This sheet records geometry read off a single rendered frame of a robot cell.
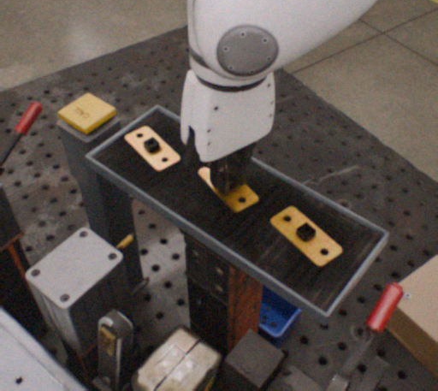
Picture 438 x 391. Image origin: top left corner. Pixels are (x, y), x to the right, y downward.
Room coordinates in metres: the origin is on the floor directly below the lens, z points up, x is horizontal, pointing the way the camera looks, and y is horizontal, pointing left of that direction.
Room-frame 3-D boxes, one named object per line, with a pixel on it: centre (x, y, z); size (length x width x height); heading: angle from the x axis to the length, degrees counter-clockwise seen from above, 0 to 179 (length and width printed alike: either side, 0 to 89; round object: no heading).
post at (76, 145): (0.61, 0.19, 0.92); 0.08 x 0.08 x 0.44; 51
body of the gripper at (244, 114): (0.46, -0.02, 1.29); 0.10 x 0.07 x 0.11; 125
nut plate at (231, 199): (0.46, -0.01, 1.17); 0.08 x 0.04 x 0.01; 35
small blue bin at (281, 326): (0.51, -0.10, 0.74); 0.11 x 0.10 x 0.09; 51
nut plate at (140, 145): (0.52, 0.09, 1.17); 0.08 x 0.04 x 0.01; 38
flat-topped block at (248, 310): (0.44, -0.01, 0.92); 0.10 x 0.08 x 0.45; 51
